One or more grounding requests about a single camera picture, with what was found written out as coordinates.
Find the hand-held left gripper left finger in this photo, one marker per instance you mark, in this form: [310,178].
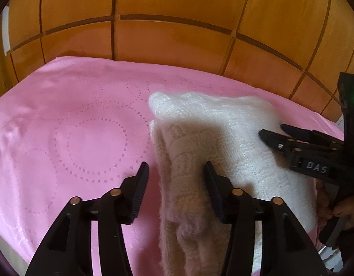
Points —
[139,189]

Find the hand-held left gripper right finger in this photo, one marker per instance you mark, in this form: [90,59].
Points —
[212,189]

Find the person's right hand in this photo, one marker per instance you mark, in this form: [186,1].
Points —
[352,211]

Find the pink dotted bedsheet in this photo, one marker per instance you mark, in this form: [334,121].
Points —
[64,106]

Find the white knitted sweater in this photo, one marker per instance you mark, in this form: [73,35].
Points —
[223,138]

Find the wooden panelled headboard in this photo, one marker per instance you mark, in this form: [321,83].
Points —
[165,5]

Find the white mattress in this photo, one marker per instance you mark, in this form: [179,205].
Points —
[7,241]

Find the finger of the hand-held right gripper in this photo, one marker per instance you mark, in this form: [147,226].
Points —
[276,141]
[297,133]

